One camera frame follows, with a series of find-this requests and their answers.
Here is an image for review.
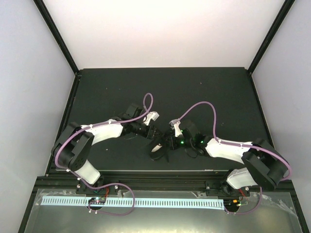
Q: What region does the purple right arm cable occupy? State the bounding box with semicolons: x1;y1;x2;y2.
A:
173;101;292;216

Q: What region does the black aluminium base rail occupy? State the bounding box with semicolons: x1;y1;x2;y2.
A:
36;169;294;195

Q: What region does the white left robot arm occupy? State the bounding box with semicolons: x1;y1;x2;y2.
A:
51;104;160;194

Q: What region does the light blue slotted cable duct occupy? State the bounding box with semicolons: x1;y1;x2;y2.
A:
41;196;225;210

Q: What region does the right black frame post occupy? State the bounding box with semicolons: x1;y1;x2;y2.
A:
247;0;295;75

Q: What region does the left black frame post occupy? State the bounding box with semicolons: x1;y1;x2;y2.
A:
33;0;79;74

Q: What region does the right controller circuit board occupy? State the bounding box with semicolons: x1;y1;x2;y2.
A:
224;199;249;207

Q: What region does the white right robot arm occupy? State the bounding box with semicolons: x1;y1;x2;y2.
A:
170;119;289;196

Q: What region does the black canvas sneaker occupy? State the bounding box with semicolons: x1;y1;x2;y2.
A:
149;131;175;161

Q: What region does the controller circuit board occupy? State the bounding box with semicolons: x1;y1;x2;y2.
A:
88;197;106;205
224;199;249;207

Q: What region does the left controller circuit board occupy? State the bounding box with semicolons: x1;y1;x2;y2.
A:
88;197;106;205

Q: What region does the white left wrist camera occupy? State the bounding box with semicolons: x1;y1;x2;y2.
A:
142;111;159;126

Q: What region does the black frame post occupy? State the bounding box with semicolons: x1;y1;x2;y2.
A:
247;0;295;75
33;0;79;74

